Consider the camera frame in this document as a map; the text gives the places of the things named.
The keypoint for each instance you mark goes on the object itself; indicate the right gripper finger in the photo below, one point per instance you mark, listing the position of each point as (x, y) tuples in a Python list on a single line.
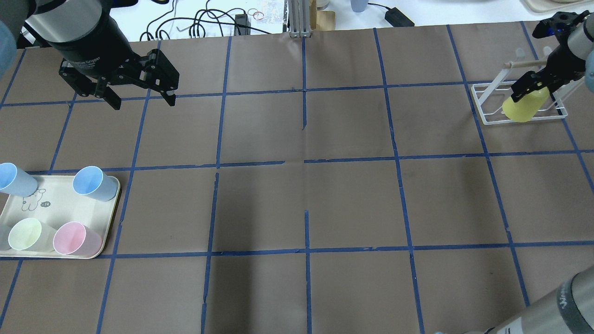
[(529, 82)]

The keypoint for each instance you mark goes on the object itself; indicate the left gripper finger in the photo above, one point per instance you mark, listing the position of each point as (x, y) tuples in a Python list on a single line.
[(166, 87), (102, 91)]

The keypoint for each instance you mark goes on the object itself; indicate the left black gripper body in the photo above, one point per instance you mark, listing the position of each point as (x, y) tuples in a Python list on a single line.
[(95, 48)]

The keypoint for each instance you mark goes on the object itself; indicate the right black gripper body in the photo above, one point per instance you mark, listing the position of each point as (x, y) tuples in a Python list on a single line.
[(560, 65)]

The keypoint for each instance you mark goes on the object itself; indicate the yellow plastic cup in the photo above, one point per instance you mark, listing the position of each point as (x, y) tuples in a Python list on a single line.
[(527, 107)]

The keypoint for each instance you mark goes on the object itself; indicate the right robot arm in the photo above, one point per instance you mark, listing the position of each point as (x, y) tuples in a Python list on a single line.
[(569, 308)]

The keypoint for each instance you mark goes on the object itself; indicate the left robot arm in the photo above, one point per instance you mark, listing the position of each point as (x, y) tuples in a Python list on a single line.
[(52, 20)]

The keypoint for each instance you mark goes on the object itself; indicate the blue plastic cup near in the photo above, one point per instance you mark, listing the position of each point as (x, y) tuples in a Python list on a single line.
[(92, 182)]

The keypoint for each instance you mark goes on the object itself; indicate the blue plastic cup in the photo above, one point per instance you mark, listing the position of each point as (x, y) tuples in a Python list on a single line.
[(15, 181), (92, 182)]

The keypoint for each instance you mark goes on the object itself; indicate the blue plastic cup far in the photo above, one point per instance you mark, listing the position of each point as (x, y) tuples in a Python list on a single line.
[(15, 181)]

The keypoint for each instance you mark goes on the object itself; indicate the pink plastic cup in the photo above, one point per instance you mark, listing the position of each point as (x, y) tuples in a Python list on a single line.
[(76, 239)]

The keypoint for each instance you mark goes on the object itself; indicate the pale green plastic cup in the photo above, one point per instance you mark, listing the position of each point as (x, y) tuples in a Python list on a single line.
[(30, 234)]

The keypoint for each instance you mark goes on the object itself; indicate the blue cup on desk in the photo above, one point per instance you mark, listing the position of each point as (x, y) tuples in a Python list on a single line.
[(358, 6)]

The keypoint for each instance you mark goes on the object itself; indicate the cream serving tray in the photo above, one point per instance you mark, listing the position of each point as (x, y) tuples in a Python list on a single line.
[(56, 203)]

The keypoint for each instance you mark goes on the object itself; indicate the black power adapter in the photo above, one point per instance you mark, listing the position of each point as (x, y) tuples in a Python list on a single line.
[(396, 18)]

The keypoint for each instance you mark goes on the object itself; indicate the wooden mug tree stand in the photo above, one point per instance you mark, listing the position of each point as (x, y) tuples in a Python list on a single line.
[(321, 19)]

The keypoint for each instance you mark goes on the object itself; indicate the white wire cup rack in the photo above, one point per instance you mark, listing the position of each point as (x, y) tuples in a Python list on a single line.
[(495, 105)]

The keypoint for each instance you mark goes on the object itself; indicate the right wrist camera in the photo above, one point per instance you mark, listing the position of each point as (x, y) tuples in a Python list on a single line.
[(561, 24)]

